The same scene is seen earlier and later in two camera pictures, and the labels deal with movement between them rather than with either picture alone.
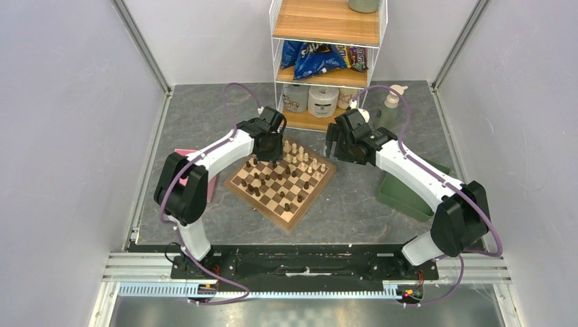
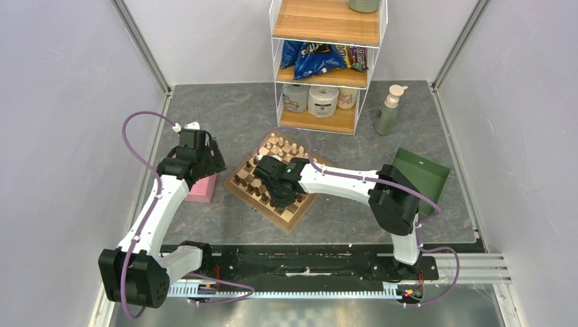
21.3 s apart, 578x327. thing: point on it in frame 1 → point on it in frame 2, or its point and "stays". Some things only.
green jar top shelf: [364, 6] stays
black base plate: [302, 266] stays
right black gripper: [334, 133] → [280, 203]
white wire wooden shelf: [323, 52] stays
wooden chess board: [283, 191] stays
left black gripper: [277, 154] → [216, 163]
